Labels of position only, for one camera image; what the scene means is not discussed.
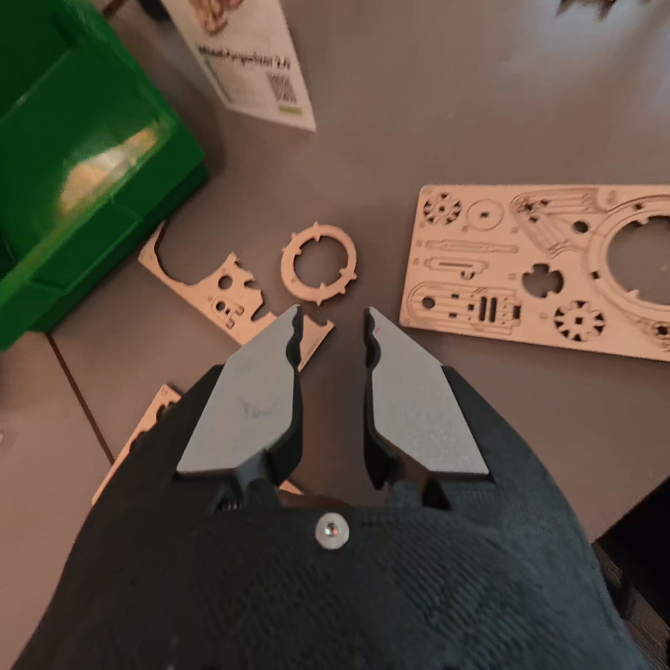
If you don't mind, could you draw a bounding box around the wooden sheet with ring cutout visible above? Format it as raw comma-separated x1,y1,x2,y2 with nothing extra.
399,184,670,363

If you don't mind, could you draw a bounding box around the jagged wooden sheet fragment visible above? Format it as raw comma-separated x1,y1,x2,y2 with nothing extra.
137,221,336,373

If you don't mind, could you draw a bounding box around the folded white instruction booklet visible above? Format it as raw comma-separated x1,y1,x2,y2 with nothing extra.
159,0,316,132

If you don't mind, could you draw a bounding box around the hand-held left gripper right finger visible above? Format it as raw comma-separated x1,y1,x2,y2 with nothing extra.
364,307,491,491

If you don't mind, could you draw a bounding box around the wooden ring part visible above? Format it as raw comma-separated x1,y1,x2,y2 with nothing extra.
280,221,358,306

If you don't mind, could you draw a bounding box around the green plastic bin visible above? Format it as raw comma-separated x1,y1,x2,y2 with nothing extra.
0,0,208,351

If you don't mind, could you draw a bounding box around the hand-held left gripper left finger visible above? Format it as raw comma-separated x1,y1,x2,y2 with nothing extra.
177,305,304,490

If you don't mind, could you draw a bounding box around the dark jagged object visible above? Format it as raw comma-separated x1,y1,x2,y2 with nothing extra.
555,0,616,19

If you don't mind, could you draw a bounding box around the wooden sheet with slot holes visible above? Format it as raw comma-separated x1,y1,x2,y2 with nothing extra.
91,385,181,506

